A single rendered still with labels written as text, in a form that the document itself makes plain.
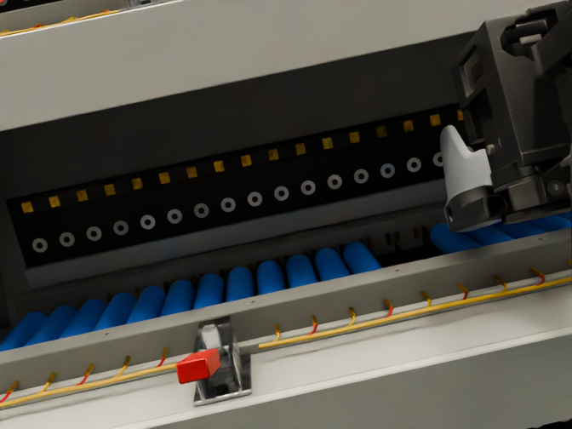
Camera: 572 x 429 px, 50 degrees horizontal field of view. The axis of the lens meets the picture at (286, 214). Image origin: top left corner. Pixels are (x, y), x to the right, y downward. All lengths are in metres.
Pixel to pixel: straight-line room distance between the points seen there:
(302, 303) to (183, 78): 0.13
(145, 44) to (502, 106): 0.18
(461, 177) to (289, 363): 0.14
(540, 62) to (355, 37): 0.10
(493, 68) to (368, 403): 0.16
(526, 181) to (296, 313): 0.14
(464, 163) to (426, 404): 0.13
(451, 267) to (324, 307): 0.07
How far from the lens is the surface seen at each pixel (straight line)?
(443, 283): 0.35
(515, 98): 0.26
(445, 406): 0.31
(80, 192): 0.47
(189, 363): 0.24
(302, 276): 0.38
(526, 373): 0.32
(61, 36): 0.34
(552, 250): 0.37
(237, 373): 0.30
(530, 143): 0.26
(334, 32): 0.33
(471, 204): 0.29
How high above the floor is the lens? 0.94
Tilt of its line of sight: 8 degrees up
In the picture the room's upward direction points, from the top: 12 degrees counter-clockwise
